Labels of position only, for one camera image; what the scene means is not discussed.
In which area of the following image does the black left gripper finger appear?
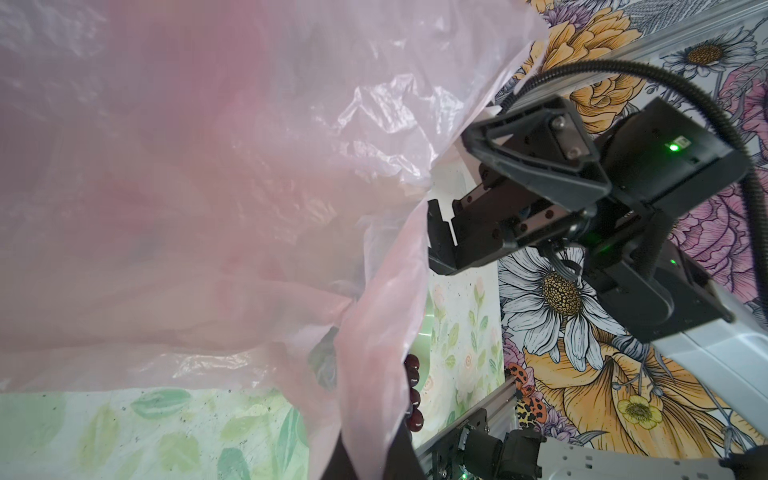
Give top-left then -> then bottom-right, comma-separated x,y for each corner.
321,421 -> 426,480

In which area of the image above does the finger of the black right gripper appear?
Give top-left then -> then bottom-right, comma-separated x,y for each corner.
461,95 -> 612,212
427,199 -> 463,275

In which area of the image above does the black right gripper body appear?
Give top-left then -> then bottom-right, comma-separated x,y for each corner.
450,175 -> 598,267

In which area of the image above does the dark purple grape bunch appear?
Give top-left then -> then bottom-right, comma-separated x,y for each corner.
404,354 -> 424,433

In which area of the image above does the pink plastic bag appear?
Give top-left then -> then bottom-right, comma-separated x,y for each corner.
1,1 -> 547,479

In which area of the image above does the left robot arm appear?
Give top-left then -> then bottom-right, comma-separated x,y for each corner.
322,427 -> 767,480

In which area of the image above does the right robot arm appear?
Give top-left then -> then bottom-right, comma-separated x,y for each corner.
427,95 -> 767,432

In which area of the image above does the green wavy fruit plate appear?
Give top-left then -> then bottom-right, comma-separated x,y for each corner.
409,293 -> 435,378

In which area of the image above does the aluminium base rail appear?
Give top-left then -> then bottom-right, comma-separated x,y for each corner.
416,378 -> 520,479

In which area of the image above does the aluminium corner post right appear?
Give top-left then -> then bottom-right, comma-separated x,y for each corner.
494,1 -> 767,122

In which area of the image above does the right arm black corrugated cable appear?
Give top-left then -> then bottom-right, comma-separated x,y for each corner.
499,58 -> 768,313

